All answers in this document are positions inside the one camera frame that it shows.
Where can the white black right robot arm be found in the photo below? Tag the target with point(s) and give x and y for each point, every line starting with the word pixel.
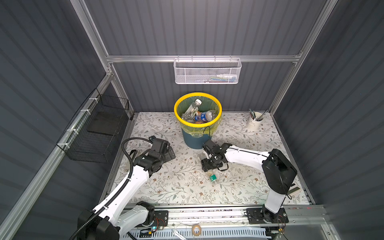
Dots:
pixel 278 170

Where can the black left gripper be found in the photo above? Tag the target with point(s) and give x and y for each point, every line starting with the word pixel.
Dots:
pixel 172 155

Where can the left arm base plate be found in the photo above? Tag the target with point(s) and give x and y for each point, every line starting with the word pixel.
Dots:
pixel 158 219

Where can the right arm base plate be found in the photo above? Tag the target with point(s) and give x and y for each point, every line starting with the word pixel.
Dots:
pixel 262 215

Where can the white wire wall basket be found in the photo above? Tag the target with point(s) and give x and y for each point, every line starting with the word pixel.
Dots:
pixel 211 71

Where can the clear bottle green cap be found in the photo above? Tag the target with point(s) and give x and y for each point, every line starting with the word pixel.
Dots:
pixel 210 173

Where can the teal waste bin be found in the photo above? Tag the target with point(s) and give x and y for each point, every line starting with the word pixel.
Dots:
pixel 196 143

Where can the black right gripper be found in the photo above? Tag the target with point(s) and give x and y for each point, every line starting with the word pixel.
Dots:
pixel 205 165

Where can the blue Pepsi label bottle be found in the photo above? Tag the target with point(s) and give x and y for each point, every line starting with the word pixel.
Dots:
pixel 205 117

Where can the white pen cup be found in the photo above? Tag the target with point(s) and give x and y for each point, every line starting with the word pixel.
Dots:
pixel 253 125

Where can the black wire side basket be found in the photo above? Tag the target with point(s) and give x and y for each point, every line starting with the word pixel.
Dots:
pixel 97 131

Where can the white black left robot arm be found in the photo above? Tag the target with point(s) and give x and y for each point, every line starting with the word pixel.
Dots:
pixel 107 221

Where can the white label clear bottle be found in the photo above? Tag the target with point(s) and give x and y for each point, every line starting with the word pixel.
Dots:
pixel 190 113

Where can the tape roll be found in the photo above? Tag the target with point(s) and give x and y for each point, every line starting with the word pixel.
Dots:
pixel 196 230

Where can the yellow plastic bin liner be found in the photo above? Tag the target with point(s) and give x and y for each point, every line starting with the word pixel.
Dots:
pixel 209 102

